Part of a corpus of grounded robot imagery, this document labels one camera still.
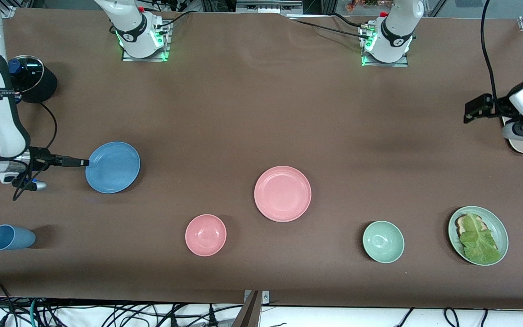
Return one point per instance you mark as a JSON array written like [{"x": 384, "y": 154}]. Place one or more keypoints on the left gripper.
[{"x": 492, "y": 105}]

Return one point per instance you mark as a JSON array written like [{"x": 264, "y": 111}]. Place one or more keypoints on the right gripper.
[{"x": 40, "y": 156}]

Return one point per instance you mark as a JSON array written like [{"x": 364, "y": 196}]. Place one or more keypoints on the blue plate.
[{"x": 114, "y": 168}]

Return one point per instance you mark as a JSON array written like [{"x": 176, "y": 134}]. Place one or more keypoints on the pink plate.
[{"x": 282, "y": 194}]

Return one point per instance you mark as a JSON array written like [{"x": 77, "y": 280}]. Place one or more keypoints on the blue cup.
[{"x": 12, "y": 237}]

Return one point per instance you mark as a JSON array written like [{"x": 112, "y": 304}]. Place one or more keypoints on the brown table cover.
[{"x": 107, "y": 254}]

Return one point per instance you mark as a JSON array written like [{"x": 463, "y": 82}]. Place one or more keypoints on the glass lid blue knob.
[{"x": 30, "y": 70}]

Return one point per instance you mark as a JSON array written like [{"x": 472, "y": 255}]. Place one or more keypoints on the toast bread slice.
[{"x": 460, "y": 222}]

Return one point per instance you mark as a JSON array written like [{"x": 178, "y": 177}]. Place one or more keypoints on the green plate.
[{"x": 500, "y": 227}]

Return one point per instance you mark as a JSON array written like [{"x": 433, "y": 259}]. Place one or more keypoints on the green lettuce leaf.
[{"x": 479, "y": 240}]

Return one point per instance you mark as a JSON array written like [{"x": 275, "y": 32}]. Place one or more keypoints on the small pink bowl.
[{"x": 205, "y": 235}]

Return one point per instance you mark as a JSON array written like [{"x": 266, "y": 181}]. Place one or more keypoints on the colourful toy food heap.
[{"x": 361, "y": 4}]

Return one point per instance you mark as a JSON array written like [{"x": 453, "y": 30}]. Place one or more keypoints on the small green bowl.
[{"x": 383, "y": 241}]

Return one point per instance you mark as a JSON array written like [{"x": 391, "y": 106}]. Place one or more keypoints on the dark support beam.
[{"x": 248, "y": 315}]

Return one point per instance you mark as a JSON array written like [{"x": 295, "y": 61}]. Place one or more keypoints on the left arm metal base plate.
[{"x": 404, "y": 63}]

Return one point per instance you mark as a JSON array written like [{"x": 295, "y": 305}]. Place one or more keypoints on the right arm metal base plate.
[{"x": 167, "y": 45}]

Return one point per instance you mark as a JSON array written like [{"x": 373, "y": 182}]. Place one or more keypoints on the grey metal frame bar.
[{"x": 268, "y": 7}]

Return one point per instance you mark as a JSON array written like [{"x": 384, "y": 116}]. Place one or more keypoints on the small metal table bracket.
[{"x": 266, "y": 297}]

